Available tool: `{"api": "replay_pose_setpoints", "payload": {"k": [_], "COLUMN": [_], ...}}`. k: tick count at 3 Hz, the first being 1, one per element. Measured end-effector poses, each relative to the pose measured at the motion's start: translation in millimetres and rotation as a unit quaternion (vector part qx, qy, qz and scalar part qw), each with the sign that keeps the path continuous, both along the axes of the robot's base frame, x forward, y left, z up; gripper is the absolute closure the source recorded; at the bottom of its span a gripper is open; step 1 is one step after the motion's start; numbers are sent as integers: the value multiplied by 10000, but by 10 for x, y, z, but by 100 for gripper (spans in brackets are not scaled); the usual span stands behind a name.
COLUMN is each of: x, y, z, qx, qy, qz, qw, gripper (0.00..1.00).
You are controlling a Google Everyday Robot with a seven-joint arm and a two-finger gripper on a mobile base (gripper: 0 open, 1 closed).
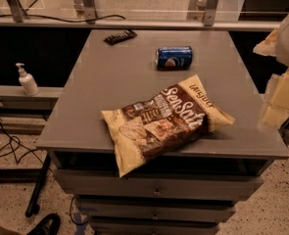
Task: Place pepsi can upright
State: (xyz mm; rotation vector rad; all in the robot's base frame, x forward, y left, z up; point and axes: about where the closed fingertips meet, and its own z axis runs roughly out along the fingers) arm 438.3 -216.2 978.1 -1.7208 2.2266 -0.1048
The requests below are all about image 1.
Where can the metal frame rail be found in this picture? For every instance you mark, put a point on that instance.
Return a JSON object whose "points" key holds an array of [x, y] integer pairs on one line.
{"points": [[148, 25]]}

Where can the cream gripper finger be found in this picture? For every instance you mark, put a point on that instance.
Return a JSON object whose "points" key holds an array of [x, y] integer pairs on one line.
{"points": [[268, 46], [275, 108]]}

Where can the white pump lotion bottle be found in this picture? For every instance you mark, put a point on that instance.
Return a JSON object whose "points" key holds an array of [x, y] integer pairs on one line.
{"points": [[27, 81]]}

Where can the black shoe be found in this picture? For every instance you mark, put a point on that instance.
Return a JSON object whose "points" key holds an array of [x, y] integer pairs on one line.
{"points": [[49, 225]]}

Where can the grey drawer cabinet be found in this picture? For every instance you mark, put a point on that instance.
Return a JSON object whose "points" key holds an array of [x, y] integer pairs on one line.
{"points": [[188, 190]]}

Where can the blue pepsi can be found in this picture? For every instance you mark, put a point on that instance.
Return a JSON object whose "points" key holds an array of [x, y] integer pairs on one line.
{"points": [[174, 58]]}

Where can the brown yellow chip bag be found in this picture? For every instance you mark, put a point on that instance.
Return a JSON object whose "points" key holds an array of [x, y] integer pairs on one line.
{"points": [[176, 115]]}

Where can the black stand leg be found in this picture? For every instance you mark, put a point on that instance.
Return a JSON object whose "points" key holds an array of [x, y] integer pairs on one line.
{"points": [[33, 207]]}

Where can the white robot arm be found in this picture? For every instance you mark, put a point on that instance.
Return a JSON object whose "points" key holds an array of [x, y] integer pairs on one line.
{"points": [[282, 43]]}

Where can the dark candy bar wrapper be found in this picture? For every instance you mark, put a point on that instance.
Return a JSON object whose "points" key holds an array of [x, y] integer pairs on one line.
{"points": [[120, 37]]}

